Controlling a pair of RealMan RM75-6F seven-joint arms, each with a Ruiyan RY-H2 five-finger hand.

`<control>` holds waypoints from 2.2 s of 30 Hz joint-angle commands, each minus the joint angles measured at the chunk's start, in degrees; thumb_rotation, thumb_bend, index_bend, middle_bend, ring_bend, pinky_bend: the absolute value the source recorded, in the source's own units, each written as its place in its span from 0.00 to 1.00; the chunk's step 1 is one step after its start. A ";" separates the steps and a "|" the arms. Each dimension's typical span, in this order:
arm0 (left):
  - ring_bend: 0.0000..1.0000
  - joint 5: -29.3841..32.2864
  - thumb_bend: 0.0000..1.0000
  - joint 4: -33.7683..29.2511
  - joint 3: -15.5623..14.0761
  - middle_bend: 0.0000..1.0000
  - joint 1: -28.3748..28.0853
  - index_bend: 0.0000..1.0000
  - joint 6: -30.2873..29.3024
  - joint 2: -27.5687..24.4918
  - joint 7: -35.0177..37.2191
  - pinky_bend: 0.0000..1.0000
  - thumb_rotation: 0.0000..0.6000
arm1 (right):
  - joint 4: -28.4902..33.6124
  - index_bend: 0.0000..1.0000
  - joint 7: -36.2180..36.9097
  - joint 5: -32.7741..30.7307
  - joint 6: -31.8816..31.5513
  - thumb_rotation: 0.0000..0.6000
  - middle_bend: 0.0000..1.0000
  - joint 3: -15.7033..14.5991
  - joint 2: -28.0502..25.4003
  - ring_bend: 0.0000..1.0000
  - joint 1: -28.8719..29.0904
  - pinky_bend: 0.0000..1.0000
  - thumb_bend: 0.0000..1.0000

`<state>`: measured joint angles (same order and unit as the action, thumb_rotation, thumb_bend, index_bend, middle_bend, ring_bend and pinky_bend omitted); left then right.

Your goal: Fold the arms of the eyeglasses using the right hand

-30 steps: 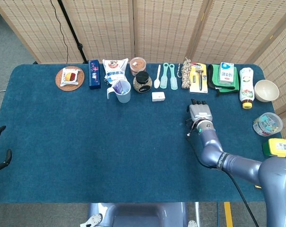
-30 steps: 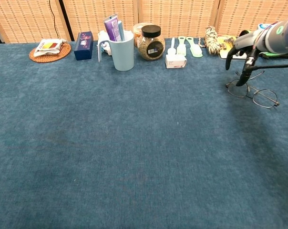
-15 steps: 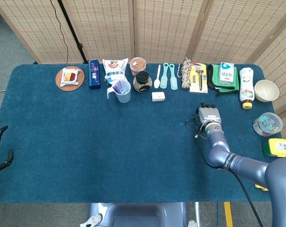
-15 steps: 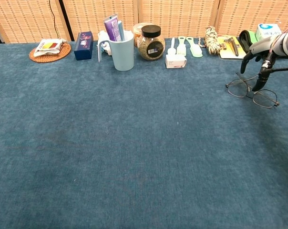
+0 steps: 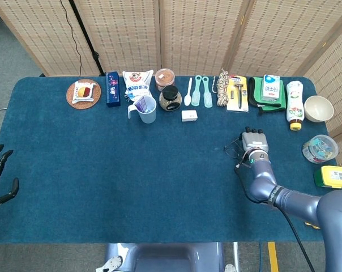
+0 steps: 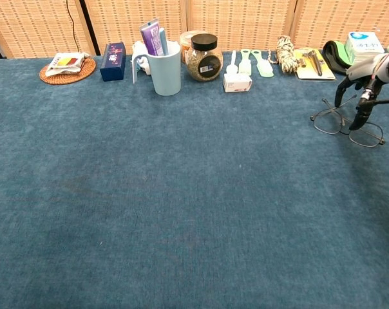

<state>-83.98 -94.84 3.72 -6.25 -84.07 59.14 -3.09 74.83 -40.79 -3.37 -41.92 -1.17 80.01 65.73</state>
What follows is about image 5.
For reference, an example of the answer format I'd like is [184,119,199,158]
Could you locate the thin black hanging cable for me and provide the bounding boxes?
[59,0,83,77]

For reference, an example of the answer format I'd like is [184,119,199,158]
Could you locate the white printed snack bag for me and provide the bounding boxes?
[122,70,155,103]

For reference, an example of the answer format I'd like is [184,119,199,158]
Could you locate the round woven rattan coaster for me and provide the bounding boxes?
[66,79,102,109]

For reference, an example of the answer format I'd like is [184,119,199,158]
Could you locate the green black folded cloth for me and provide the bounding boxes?
[247,76,287,116]

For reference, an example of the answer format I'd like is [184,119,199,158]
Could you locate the clear tub of binder clips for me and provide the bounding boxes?
[302,134,339,164]

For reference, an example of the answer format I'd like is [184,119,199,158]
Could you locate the glass jar with black lid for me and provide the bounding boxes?
[159,85,183,112]

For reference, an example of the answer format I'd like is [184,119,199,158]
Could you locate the light blue mug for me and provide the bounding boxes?
[127,95,157,124]

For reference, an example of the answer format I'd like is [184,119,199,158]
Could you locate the black-rimmed eyeglasses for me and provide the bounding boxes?
[224,137,245,159]

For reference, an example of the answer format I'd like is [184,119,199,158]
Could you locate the razor on yellow card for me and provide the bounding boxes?
[226,75,250,113]

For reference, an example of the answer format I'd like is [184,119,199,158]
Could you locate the white sauce bottle yellow cap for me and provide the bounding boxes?
[285,80,305,131]

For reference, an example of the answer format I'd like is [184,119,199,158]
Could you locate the mint green brush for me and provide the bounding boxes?
[191,74,203,107]
[202,75,213,109]

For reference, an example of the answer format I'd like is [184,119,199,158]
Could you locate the black stand pole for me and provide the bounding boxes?
[69,0,106,77]

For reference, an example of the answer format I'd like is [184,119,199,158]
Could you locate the beige bowl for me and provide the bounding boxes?
[303,95,335,123]

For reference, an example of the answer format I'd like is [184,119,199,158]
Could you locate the bundle of braided rope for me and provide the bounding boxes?
[212,68,230,108]

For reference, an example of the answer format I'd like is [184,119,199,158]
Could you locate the blue felt table cover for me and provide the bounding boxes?
[0,75,342,244]

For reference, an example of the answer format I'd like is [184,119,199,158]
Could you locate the clear tub with brown contents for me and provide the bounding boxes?
[155,68,176,92]

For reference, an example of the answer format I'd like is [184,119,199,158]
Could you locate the small white box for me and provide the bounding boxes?
[181,109,198,122]

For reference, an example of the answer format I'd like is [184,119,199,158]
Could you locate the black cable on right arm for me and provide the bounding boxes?
[234,161,316,272]

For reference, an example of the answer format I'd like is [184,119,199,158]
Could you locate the white red yellow snack packet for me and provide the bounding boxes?
[71,80,96,104]

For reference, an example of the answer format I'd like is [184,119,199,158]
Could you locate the white blue milk carton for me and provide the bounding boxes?
[260,74,281,102]

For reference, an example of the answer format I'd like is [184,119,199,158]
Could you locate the dark blue rectangular box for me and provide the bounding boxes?
[106,71,122,108]

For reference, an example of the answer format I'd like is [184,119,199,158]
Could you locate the white plastic spoon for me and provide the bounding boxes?
[183,77,193,107]

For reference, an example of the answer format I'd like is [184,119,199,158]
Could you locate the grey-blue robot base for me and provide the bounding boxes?
[96,242,237,272]

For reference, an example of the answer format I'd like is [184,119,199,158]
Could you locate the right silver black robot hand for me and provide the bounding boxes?
[236,126,270,155]

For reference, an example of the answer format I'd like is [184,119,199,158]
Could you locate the yellow floor tape strip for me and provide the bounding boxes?
[267,241,279,272]

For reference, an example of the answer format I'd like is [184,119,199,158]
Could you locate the purple toothpaste tube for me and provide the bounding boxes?
[134,95,151,112]

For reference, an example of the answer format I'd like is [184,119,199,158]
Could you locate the green box with yellow lid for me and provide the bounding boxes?
[313,165,342,189]

